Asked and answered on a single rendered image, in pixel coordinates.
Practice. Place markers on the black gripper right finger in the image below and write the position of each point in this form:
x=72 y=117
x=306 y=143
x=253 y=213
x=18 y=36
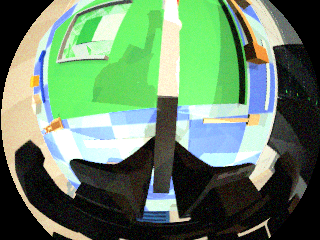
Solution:
x=192 y=178

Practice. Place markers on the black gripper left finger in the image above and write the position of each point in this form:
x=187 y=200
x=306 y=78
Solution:
x=131 y=177

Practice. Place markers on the blue golf putter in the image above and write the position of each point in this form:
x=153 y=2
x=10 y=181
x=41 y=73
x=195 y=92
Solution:
x=41 y=74

